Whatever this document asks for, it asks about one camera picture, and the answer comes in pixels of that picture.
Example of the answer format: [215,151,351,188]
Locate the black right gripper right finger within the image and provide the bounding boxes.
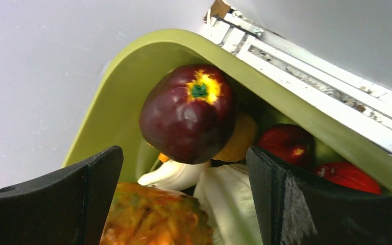
[246,146,392,244]

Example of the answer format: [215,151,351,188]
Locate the toy peach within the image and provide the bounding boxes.
[212,111,258,163]

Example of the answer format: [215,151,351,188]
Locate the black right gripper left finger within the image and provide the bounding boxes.
[0,146,124,244]

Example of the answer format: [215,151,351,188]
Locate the toy pineapple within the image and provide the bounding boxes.
[100,182,213,245]

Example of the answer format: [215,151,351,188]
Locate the olive green plastic bin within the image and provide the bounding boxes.
[63,29,392,192]

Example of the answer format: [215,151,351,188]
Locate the green toy cabbage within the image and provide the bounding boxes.
[193,163,263,245]

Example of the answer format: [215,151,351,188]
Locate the white toy daikon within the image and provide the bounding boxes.
[137,160,211,191]

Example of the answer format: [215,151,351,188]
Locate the dark maroon toy fruit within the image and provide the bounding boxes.
[139,64,237,164]

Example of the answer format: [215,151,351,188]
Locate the red toy chili pepper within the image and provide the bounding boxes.
[313,162,382,194]

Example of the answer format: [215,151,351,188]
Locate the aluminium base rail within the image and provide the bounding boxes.
[203,1,392,156]

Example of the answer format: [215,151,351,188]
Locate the red toy apple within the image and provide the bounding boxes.
[257,124,315,169]

